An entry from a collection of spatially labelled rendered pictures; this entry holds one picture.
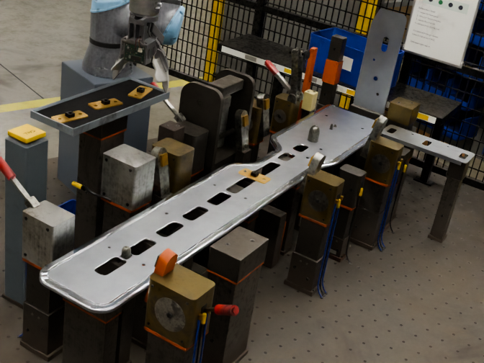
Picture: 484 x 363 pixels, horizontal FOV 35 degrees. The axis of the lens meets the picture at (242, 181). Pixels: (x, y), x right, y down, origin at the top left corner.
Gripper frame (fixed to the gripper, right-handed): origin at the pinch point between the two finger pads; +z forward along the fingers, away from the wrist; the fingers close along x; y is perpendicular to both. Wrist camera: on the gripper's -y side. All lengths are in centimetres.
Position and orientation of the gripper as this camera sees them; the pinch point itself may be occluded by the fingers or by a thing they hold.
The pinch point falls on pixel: (140, 86)
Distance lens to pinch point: 205.4
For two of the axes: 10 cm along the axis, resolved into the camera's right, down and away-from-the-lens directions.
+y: -2.9, 4.1, -8.7
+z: -1.4, 8.8, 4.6
